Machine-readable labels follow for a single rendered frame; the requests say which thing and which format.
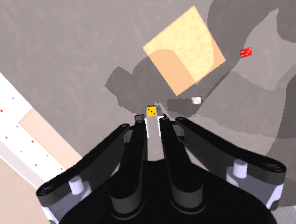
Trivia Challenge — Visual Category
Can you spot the red die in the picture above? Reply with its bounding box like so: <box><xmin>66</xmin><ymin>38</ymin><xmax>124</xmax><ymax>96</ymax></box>
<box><xmin>240</xmin><ymin>48</ymin><xmax>252</xmax><ymax>58</ymax></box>

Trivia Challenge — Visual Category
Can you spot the tan mat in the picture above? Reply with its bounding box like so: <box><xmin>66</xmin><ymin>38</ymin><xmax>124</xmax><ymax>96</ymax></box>
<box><xmin>143</xmin><ymin>7</ymin><xmax>226</xmax><ymax>96</ymax></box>

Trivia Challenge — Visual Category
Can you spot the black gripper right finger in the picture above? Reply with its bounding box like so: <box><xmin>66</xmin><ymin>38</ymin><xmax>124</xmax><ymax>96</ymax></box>
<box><xmin>156</xmin><ymin>105</ymin><xmax>287</xmax><ymax>211</ymax></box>

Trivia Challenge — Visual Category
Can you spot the yellow die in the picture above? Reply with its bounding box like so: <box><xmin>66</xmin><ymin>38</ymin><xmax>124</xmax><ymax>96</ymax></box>
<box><xmin>147</xmin><ymin>105</ymin><xmax>157</xmax><ymax>117</ymax></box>

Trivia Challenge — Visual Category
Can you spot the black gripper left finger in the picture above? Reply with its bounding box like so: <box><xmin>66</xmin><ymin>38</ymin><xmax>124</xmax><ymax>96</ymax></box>
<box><xmin>36</xmin><ymin>107</ymin><xmax>149</xmax><ymax>224</ymax></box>

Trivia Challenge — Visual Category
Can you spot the white die with black pips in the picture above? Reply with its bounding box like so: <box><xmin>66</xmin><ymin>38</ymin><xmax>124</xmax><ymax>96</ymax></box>
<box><xmin>192</xmin><ymin>96</ymin><xmax>201</xmax><ymax>104</ymax></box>

